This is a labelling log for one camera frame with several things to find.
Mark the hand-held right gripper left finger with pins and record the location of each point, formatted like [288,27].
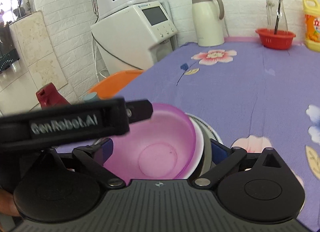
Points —
[106,148]

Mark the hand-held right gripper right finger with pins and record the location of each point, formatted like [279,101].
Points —
[218,152]

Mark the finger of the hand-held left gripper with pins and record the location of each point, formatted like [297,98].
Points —
[140,111]

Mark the stainless steel bowl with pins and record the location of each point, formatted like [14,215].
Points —
[207,157]

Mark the white ceramic bowl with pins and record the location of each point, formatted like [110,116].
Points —
[198,144]

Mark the white plate with blue rim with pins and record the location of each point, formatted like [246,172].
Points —
[213,131]

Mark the purple plastic bowl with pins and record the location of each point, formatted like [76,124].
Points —
[155,134]

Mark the person's left hand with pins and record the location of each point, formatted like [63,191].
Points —
[7,203]

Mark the dark red bottle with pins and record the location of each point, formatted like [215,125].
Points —
[50,97]

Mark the purple floral tablecloth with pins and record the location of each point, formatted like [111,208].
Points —
[237,89]

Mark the white appliance with screen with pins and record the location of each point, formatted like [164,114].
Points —
[130,39]

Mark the dark green rack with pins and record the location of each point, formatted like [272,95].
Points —
[8,61]

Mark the cream thermal jug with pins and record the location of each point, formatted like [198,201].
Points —
[206,22]

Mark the red plastic basket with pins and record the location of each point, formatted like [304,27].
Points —
[275,39]

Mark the clear glass bottle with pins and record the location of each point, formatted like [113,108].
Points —
[271,14]

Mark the dark stick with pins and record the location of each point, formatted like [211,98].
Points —
[277,14]

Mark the yellow detergent bottle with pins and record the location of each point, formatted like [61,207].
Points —
[312,29]

